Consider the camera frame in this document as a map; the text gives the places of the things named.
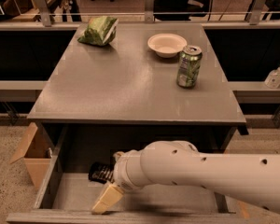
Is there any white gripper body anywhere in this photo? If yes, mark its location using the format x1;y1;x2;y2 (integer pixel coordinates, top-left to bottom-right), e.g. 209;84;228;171
113;150;152;192

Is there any dark rxbar chocolate wrapper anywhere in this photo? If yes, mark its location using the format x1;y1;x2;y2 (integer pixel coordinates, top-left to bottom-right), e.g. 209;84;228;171
88;161;114;184

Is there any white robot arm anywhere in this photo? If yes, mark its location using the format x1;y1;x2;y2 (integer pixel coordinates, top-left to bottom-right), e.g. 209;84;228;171
91;141;280;215

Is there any open grey top drawer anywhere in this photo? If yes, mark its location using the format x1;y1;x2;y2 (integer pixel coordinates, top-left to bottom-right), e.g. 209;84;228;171
7;124;254;224

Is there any grey cabinet counter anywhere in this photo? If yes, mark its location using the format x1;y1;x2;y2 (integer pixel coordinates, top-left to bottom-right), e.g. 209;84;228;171
26;21;249;159

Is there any cardboard box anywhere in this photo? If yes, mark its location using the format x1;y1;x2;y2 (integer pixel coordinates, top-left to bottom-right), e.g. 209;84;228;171
9;122;52;190

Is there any green soda can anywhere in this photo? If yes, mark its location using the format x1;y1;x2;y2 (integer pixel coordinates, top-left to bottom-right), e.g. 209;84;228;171
176;45;203;89

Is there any white bowl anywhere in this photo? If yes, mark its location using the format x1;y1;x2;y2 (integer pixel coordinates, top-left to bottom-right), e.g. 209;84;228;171
147;34;188;58

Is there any green chip bag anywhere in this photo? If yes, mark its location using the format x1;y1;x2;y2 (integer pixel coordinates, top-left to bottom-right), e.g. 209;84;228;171
77;16;119;47

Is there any black office chair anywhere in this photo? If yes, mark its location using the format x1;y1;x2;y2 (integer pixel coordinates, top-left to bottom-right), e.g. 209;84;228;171
153;0;211;21

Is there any metal railing with posts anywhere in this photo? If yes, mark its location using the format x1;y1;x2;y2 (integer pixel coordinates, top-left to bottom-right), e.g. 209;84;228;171
0;0;280;23

